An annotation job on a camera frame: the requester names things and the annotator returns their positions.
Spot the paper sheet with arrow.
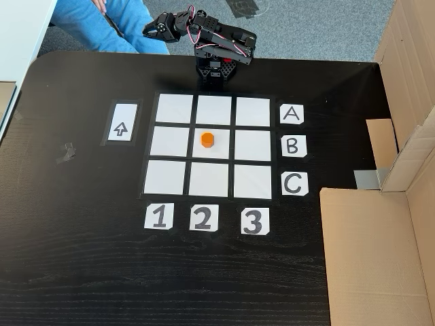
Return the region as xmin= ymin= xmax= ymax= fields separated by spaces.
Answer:
xmin=101 ymin=98 xmax=144 ymax=147

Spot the paper sheet letter C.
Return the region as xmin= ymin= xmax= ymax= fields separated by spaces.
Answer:
xmin=281 ymin=171 xmax=309 ymax=196

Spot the white grid sheet, black tape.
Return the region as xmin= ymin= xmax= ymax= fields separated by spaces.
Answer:
xmin=139 ymin=91 xmax=277 ymax=202

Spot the person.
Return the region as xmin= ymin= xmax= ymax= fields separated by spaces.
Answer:
xmin=50 ymin=0 xmax=171 ymax=56

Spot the paper sheet letter A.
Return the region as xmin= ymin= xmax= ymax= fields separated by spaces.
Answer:
xmin=279 ymin=104 xmax=305 ymax=126

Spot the white table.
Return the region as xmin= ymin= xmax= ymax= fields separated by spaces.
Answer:
xmin=0 ymin=0 xmax=59 ymax=142

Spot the paper sheet number 2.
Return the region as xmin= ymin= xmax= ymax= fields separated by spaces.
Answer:
xmin=189 ymin=204 xmax=220 ymax=232

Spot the round orange token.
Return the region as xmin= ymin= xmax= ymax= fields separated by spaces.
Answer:
xmin=200 ymin=131 xmax=216 ymax=149

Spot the dark grey chair seat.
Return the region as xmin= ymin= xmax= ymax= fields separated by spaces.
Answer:
xmin=36 ymin=22 xmax=91 ymax=58

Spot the paper sheet letter B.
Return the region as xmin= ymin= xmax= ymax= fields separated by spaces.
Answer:
xmin=280 ymin=134 xmax=308 ymax=158

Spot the black tape patch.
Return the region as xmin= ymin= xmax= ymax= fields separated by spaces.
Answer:
xmin=225 ymin=0 xmax=270 ymax=20

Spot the paper sheet number 3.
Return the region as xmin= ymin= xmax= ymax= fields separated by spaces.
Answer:
xmin=241 ymin=207 xmax=271 ymax=236

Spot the large brown cardboard box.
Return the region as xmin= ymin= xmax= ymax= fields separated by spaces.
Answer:
xmin=319 ymin=0 xmax=435 ymax=326

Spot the paper sheet number 1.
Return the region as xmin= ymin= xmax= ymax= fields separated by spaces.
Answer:
xmin=143 ymin=202 xmax=175 ymax=231

